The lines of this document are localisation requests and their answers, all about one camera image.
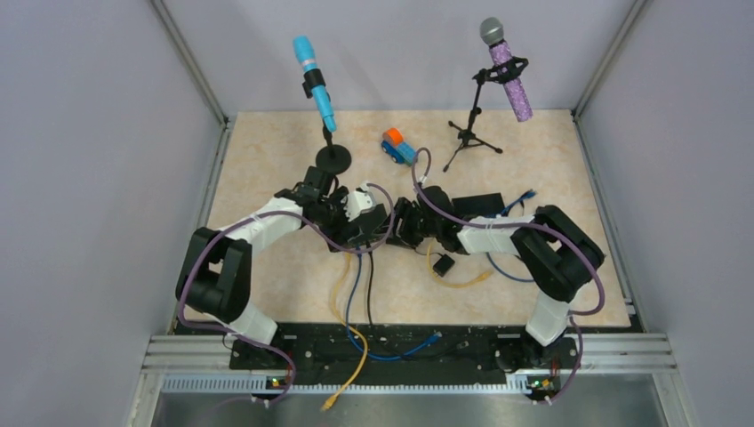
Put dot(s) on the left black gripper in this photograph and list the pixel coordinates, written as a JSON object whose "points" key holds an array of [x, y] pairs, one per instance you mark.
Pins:
{"points": [[335, 198]]}

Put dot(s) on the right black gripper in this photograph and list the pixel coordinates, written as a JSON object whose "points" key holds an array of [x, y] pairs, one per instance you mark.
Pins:
{"points": [[403, 209]]}

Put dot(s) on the large black network switch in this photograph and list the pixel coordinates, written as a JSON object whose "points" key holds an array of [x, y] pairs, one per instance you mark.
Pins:
{"points": [[365, 230]]}

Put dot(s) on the small black wall plug adapter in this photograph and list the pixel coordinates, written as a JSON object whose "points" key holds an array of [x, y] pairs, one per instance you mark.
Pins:
{"points": [[439, 264]]}

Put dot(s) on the small black ribbed network switch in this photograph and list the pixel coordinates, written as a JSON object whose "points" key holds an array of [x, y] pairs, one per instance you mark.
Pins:
{"points": [[487, 205]]}

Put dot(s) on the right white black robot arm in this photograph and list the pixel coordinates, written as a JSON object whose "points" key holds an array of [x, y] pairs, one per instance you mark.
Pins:
{"points": [[560, 257]]}

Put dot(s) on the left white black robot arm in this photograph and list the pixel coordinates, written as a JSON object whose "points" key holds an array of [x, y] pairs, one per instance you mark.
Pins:
{"points": [[215, 277]]}

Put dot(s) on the black round-base microphone stand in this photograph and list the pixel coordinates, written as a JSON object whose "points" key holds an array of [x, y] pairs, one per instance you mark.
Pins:
{"points": [[332, 158]]}

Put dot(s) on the orange blue toy truck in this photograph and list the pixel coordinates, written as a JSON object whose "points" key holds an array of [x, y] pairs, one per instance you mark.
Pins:
{"points": [[394, 145]]}

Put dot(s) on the cyan microphone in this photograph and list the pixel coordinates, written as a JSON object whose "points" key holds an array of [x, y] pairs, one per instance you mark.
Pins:
{"points": [[314, 83]]}

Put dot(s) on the black tripod microphone stand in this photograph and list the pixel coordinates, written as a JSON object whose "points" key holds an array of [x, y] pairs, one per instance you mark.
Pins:
{"points": [[498, 74]]}

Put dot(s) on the purple glitter microphone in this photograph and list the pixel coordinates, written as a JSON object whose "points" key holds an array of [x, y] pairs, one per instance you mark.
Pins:
{"points": [[492, 33]]}

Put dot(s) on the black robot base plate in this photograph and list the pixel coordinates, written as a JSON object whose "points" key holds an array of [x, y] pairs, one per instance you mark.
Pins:
{"points": [[418, 355]]}

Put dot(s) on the aluminium frame rail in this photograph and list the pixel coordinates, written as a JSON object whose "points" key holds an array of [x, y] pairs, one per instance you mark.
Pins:
{"points": [[192, 380]]}

